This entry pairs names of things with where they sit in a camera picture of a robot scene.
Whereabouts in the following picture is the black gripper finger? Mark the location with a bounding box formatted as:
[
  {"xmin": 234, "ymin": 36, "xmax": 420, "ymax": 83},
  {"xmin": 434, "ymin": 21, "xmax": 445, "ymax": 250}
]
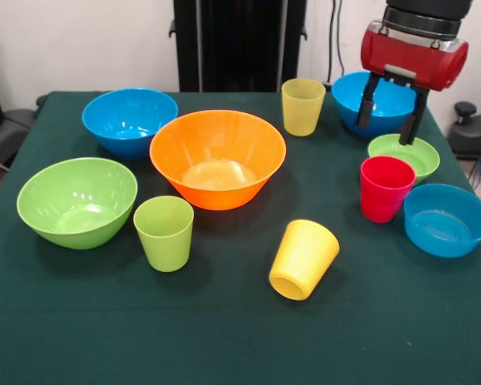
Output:
[
  {"xmin": 354, "ymin": 71, "xmax": 382, "ymax": 130},
  {"xmin": 398, "ymin": 86, "xmax": 431, "ymax": 146}
]

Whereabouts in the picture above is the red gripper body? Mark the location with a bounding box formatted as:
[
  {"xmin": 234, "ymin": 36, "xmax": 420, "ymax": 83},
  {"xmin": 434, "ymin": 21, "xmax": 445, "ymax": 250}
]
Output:
[{"xmin": 359, "ymin": 20, "xmax": 470, "ymax": 93}]

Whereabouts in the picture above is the large orange bowl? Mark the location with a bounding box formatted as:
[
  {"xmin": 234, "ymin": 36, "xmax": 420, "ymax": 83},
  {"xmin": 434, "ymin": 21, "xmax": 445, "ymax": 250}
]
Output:
[{"xmin": 148, "ymin": 109, "xmax": 288, "ymax": 212}]

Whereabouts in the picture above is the large blue bowl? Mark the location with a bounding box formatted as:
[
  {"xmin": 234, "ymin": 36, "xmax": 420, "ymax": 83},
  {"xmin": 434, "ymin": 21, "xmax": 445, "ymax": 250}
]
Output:
[
  {"xmin": 81, "ymin": 87, "xmax": 180, "ymax": 161},
  {"xmin": 330, "ymin": 71, "xmax": 421, "ymax": 140}
]

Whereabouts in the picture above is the small green bowl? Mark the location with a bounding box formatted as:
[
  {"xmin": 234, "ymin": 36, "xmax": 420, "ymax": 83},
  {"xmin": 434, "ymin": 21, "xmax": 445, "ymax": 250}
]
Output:
[{"xmin": 367, "ymin": 133, "xmax": 441, "ymax": 184}]

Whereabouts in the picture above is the black knobbed equipment base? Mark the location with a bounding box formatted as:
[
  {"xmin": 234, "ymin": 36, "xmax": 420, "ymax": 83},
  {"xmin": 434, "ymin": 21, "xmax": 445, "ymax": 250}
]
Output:
[{"xmin": 448, "ymin": 101, "xmax": 481, "ymax": 161}]

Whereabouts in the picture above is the pale translucent yellow cup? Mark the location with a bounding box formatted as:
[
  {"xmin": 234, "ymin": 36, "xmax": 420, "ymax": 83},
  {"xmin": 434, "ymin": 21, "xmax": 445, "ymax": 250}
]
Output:
[{"xmin": 281, "ymin": 78, "xmax": 327, "ymax": 137}]

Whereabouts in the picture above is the red cup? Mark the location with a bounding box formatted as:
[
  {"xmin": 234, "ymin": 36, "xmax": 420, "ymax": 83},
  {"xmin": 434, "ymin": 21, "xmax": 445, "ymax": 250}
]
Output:
[{"xmin": 359, "ymin": 156, "xmax": 417, "ymax": 224}]

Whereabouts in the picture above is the small blue bowl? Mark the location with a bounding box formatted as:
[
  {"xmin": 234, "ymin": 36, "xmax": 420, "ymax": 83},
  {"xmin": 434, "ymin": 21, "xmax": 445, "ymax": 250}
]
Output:
[{"xmin": 403, "ymin": 183, "xmax": 481, "ymax": 258}]

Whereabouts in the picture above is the green cup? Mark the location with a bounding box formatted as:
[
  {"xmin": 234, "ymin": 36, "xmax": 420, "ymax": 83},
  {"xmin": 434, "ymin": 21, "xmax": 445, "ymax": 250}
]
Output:
[{"xmin": 132, "ymin": 195, "xmax": 195, "ymax": 274}]

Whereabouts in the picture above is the dark green table cloth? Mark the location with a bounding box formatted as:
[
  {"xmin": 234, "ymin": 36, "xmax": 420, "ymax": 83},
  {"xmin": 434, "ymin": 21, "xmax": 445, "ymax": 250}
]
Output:
[{"xmin": 0, "ymin": 91, "xmax": 481, "ymax": 385}]

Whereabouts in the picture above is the large green bowl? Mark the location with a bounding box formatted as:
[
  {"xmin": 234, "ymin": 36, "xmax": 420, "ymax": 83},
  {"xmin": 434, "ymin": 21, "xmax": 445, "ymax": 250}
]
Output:
[{"xmin": 16, "ymin": 156, "xmax": 139, "ymax": 250}]

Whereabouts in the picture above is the black chair base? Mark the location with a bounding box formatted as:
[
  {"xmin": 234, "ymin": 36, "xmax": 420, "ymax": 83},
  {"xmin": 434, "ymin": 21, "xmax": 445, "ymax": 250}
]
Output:
[{"xmin": 0, "ymin": 107, "xmax": 37, "ymax": 169}]

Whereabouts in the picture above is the black hanging cable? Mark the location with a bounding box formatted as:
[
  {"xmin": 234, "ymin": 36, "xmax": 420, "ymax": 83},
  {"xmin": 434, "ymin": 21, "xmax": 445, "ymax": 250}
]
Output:
[{"xmin": 325, "ymin": 0, "xmax": 346, "ymax": 87}]

